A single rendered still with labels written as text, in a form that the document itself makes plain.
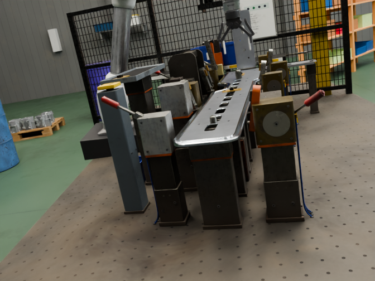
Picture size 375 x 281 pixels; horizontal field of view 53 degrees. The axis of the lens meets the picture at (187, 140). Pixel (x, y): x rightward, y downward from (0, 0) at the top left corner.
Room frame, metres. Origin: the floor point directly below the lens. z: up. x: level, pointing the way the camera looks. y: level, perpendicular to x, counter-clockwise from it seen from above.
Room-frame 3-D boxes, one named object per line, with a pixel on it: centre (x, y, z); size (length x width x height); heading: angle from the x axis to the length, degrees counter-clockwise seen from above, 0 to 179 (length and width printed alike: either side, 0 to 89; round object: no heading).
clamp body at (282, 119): (1.03, -0.27, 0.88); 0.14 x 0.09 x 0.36; 74
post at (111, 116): (1.27, 0.22, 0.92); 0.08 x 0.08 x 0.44; 74
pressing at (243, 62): (2.35, -0.44, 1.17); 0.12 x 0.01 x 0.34; 74
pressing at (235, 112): (1.63, -0.23, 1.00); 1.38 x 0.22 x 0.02; 164
